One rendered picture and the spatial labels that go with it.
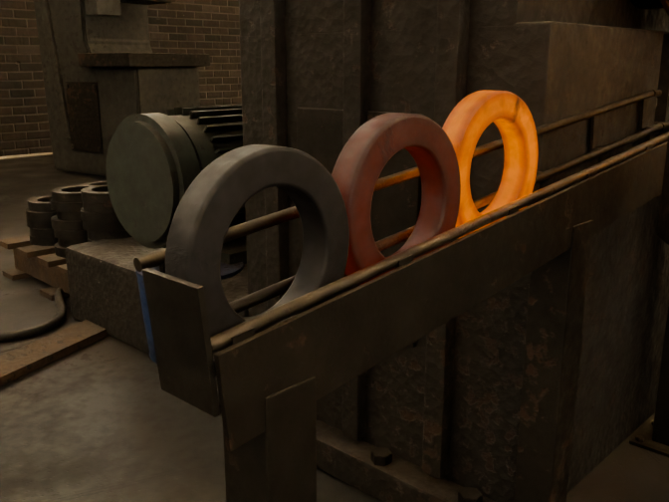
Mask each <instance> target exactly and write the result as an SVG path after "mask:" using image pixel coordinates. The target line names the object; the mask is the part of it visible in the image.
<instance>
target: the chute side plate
mask: <svg viewBox="0 0 669 502"><path fill-rule="evenodd" d="M667 142H668V140H667V141H665V142H663V143H661V144H659V145H656V146H654V147H652V148H650V149H648V150H646V151H644V152H642V153H639V154H637V155H635V156H633V157H631V158H629V159H627V160H624V161H622V162H620V163H618V164H617V165H615V166H613V167H611V168H608V169H606V170H604V171H602V172H600V173H598V174H596V175H594V176H592V177H589V178H587V179H585V180H583V181H581V182H579V183H577V184H574V185H572V186H570V187H568V188H566V189H564V190H562V191H559V192H557V193H555V194H553V195H551V196H549V197H547V198H545V199H542V200H540V201H538V202H536V203H534V204H532V205H530V206H528V207H525V208H523V209H521V210H519V211H517V212H515V213H513V214H511V215H508V216H506V217H504V218H502V219H500V220H498V221H496V222H494V223H491V224H489V225H487V226H485V227H483V228H481V229H479V230H476V231H474V232H472V233H470V234H468V235H466V236H464V237H462V238H459V239H457V240H455V241H453V242H451V243H449V244H447V245H445V246H442V247H440V248H438V249H436V250H434V251H432V252H430V253H428V254H425V255H423V256H421V257H419V258H417V259H415V260H413V261H411V262H409V263H406V264H404V265H402V266H400V267H398V268H396V269H393V270H391V271H389V272H387V273H385V274H383V275H381V276H379V277H376V278H374V279H372V280H370V281H368V282H366V283H364V284H362V285H359V286H357V287H355V288H353V289H351V290H349V291H347V292H344V293H342V294H340V295H338V296H336V297H334V298H332V299H330V300H327V301H325V302H323V303H321V304H319V305H317V306H315V307H313V308H310V309H308V310H306V311H304V312H302V313H300V314H298V315H296V316H294V317H292V318H290V319H288V320H286V321H284V322H282V323H280V324H277V325H275V326H273V327H271V328H269V329H267V330H265V331H262V332H260V333H258V334H256V335H254V336H252V337H250V338H248V339H246V340H244V341H241V342H239V343H237V344H235V345H233V346H231V347H228V348H226V349H224V350H222V351H220V352H218V353H216V354H214V361H215V368H216V375H217V382H218V390H219V398H220V405H221V413H222V420H223V428H224V435H225V443H226V449H227V450H229V451H233V450H234V449H236V448H238V447H239V446H241V445H243V444H244V443H246V442H248V441H249V440H251V439H253V438H254V437H256V436H258V435H259V434H261V433H263V432H264V431H265V398H266V397H267V396H269V395H271V394H273V393H276V392H278V391H280V390H283V389H285V388H287V387H289V386H292V385H294V384H296V383H299V382H301V381H303V380H305V379H308V378H310V377H316V400H318V399H319V398H321V397H323V396H324V395H326V394H328V393H329V392H331V391H333V390H334V389H336V388H338V387H339V386H341V385H343V384H345V383H346V382H348V381H350V380H351V379H353V378H355V377H357V376H359V375H360V374H362V373H364V372H365V371H367V370H369V369H370V368H372V367H374V366H375V365H377V364H379V363H380V362H382V361H384V360H385V359H387V358H389V357H390V356H392V355H394V354H395V353H397V352H399V351H400V350H402V349H404V348H405V347H407V346H409V345H410V344H412V343H414V342H415V341H417V340H419V339H420V338H422V337H424V336H425V335H427V334H429V333H430V332H432V331H434V330H435V329H437V328H439V327H440V326H442V325H444V324H445V323H447V322H449V321H450V320H452V319H454V318H455V317H457V316H459V315H461V314H462V313H464V312H466V311H467V310H469V309H471V308H472V307H474V306H476V305H477V304H479V303H481V302H482V301H484V300H486V299H487V298H489V297H491V296H492V295H494V294H496V293H497V292H499V291H501V290H502V289H504V288H506V287H507V286H509V285H511V284H512V283H514V282H516V281H517V280H519V279H521V278H522V277H524V276H526V275H527V274H529V273H531V272H532V271H534V270H536V269H537V268H539V267H541V266H542V265H544V264H546V263H547V262H549V261H551V260H552V259H554V258H555V257H556V256H558V255H560V254H561V253H563V252H565V251H566V250H568V249H570V248H571V237H572V227H573V226H574V225H577V224H580V223H583V222H586V221H589V220H592V227H591V236H592V235H593V234H595V233H597V232H598V231H600V230H602V229H603V228H605V227H607V226H608V225H610V224H612V223H613V222H615V221H617V220H618V219H620V218H622V217H623V216H625V215H627V214H628V213H630V212H632V211H633V210H635V209H637V208H638V207H640V206H642V205H643V204H645V203H647V202H648V201H650V200H652V199H653V198H655V197H657V196H658V195H660V194H661V193H662V185H663V176H664V167H665V159H666V150H667Z"/></svg>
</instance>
